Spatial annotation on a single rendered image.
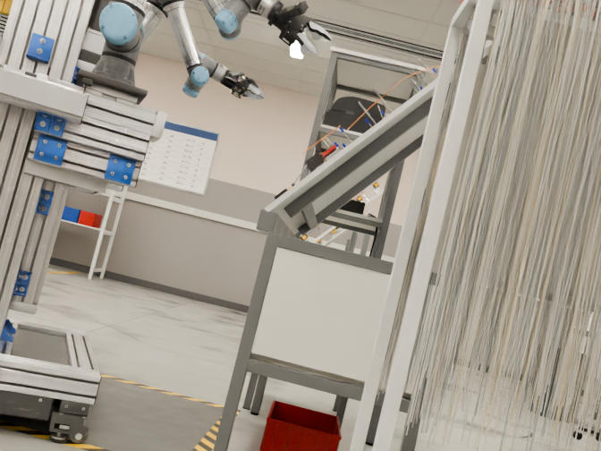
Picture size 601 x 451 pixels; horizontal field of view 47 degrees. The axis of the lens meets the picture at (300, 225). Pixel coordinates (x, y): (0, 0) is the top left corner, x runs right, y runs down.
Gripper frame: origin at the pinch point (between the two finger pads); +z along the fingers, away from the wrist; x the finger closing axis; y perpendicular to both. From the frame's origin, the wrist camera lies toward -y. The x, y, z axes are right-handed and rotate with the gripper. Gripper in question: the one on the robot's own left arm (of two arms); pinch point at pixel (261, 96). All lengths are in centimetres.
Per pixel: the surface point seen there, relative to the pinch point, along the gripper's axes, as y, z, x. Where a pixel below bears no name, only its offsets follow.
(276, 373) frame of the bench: 146, 24, -15
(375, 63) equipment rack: -37, 46, 31
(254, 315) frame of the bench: 134, 11, -8
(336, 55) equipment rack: -39, 28, 23
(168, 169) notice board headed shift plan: -561, 54, -410
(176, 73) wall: -654, 3, -316
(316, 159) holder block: 77, 15, 22
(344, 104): -30, 44, 7
